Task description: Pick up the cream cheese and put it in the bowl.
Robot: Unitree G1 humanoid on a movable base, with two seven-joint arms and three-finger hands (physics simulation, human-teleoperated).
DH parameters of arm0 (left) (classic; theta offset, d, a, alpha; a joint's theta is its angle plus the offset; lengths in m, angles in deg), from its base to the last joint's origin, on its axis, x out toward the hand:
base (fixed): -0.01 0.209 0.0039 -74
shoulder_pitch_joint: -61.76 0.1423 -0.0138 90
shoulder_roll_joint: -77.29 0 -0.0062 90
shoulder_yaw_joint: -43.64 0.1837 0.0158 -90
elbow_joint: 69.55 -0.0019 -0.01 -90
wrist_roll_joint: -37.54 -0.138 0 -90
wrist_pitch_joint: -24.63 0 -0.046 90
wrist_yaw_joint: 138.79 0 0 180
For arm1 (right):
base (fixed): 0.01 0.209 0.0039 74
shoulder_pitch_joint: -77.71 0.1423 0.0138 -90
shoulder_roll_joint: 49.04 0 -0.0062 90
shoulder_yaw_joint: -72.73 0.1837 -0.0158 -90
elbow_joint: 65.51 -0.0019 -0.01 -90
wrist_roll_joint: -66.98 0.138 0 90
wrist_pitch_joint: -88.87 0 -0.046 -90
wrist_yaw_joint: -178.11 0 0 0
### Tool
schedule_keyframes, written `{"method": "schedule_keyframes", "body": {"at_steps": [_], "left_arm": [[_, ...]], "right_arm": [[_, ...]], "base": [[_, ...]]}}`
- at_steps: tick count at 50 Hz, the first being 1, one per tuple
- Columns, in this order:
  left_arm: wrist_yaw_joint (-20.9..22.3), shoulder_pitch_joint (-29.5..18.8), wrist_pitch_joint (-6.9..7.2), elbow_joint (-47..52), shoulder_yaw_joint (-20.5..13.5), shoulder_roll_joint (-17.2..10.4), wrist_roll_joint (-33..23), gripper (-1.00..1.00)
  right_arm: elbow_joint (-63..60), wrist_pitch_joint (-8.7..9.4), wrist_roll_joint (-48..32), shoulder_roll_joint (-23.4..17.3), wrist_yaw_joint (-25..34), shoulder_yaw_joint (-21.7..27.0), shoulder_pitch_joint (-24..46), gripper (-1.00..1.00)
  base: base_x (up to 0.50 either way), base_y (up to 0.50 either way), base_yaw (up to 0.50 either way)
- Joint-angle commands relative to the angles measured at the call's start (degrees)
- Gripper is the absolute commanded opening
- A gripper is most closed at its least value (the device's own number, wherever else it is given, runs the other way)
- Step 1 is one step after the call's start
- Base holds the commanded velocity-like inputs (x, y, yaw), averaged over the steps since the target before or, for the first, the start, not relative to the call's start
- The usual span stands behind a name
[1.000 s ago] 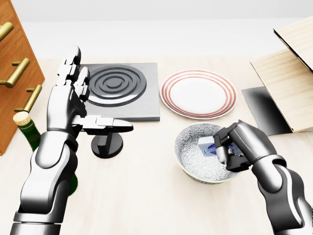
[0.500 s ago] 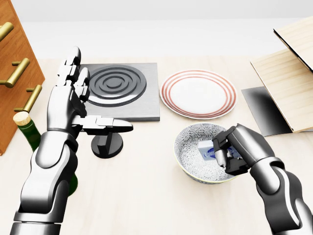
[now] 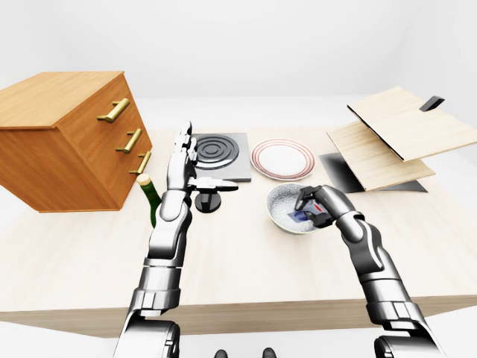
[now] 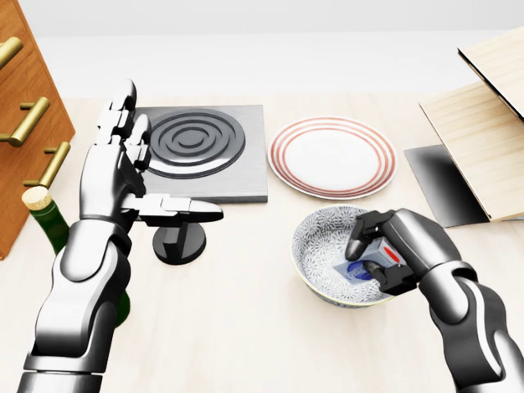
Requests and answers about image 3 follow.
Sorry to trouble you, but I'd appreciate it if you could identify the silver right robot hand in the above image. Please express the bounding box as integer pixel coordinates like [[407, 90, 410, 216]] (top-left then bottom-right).
[[294, 184, 365, 228]]

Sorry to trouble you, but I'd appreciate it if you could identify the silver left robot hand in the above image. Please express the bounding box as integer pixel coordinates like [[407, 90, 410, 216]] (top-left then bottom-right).
[[165, 120, 239, 195]]

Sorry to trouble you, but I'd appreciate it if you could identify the cream cheese box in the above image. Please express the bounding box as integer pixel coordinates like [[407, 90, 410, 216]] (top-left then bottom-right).
[[288, 202, 330, 224]]

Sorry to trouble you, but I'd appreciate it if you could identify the patterned white bowl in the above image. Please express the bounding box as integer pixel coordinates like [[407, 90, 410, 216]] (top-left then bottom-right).
[[265, 183, 329, 236]]

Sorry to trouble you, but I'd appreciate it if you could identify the flat black base panel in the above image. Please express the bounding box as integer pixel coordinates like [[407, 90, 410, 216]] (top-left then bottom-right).
[[318, 152, 429, 195]]

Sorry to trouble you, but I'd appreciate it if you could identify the green wine bottle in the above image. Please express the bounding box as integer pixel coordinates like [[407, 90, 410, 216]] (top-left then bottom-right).
[[136, 174, 162, 229]]

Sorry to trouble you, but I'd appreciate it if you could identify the round black stove knob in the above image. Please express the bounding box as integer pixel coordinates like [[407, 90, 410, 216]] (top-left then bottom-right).
[[194, 191, 224, 215]]

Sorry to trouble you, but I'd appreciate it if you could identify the small pale wooden board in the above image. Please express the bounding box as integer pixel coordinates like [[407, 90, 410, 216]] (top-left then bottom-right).
[[326, 120, 437, 192]]

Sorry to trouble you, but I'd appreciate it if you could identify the flat dark stove plate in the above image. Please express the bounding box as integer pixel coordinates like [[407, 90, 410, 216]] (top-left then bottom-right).
[[190, 132, 253, 185]]

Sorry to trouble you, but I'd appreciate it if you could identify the wooden cabinet drawer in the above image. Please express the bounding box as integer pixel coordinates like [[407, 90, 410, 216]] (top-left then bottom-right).
[[98, 119, 154, 210], [77, 95, 144, 183], [55, 72, 134, 157]]

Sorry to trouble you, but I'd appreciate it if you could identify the white plate with red rings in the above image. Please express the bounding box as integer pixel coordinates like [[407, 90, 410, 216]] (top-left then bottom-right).
[[250, 138, 317, 182]]

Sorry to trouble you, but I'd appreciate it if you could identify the large pale wooden board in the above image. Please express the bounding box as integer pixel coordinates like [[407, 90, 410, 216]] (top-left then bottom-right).
[[347, 86, 477, 163]]

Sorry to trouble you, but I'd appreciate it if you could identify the small black block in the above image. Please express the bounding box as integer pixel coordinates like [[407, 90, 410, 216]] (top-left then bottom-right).
[[418, 95, 446, 113]]

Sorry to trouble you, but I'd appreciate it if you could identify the wooden cabinet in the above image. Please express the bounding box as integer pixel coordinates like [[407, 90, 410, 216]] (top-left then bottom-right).
[[0, 71, 154, 213]]

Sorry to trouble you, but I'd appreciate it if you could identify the brass drawer handle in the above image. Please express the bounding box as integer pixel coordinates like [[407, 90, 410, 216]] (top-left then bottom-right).
[[128, 151, 153, 176], [96, 98, 131, 123], [115, 128, 143, 154]]

